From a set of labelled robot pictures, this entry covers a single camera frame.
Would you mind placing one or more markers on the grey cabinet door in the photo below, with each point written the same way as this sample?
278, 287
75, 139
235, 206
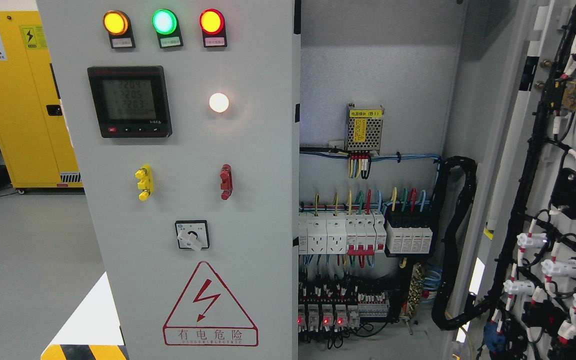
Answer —
511, 287
252, 233

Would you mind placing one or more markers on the red indicator light left door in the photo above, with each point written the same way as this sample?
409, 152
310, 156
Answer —
213, 28

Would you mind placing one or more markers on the green indicator light left door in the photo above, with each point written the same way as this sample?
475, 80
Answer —
166, 26

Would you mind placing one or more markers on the yellow indicator light left door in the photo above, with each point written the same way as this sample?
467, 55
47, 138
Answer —
118, 26

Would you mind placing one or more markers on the white circuit breaker row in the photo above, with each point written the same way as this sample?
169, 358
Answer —
329, 233

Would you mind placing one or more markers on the perforated metal power supply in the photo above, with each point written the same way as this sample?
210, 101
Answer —
364, 128

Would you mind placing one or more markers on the white indicator light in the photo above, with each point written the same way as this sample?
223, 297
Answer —
219, 102

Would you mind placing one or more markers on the black surge protector block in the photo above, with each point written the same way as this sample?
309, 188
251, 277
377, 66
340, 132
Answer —
408, 233

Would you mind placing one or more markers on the lower relay terminal row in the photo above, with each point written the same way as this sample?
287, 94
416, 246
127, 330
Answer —
338, 304

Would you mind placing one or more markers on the red electric danger sticker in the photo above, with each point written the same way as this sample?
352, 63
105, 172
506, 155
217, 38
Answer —
207, 314

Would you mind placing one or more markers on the black digital power meter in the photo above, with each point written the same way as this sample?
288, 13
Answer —
130, 101

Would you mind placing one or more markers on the yellow safety cabinet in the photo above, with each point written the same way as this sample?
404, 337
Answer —
34, 140

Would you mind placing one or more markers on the red terminal post block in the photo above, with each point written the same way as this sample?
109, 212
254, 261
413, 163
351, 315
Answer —
226, 175

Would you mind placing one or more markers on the yellow terminal post block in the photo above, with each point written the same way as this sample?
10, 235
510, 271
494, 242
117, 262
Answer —
145, 183

